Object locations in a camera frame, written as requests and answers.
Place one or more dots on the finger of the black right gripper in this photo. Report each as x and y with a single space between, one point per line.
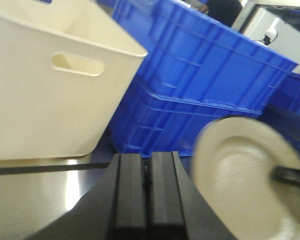
286 175

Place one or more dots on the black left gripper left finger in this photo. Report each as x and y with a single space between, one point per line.
113 209

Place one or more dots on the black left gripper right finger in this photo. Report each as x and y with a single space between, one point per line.
176 209

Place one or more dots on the cream plate black rim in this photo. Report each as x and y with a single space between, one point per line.
231 168

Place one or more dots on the lower blue plastic crate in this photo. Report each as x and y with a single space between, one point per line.
146 122

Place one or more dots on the blue plastic crate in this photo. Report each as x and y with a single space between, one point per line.
193 57
146 122

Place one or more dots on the cream plastic storage bin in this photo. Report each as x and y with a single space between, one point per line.
64 67

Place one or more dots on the upper blue plastic crate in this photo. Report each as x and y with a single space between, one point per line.
193 57

